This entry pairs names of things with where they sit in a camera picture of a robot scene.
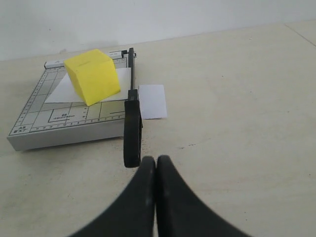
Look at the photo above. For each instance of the cut white paper strip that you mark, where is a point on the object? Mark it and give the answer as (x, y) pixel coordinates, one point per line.
(152, 101)

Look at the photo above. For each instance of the grey paper cutter base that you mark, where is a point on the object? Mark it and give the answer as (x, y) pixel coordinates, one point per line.
(43, 124)

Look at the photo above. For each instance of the yellow foam cube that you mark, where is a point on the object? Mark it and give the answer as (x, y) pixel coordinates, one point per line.
(93, 76)

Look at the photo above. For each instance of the white paper sheet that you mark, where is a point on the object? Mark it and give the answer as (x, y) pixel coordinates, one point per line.
(65, 93)

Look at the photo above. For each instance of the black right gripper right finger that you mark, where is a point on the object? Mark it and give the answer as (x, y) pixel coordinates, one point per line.
(180, 213)

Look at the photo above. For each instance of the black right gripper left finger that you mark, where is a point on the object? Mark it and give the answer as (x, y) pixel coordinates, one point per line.
(132, 213)

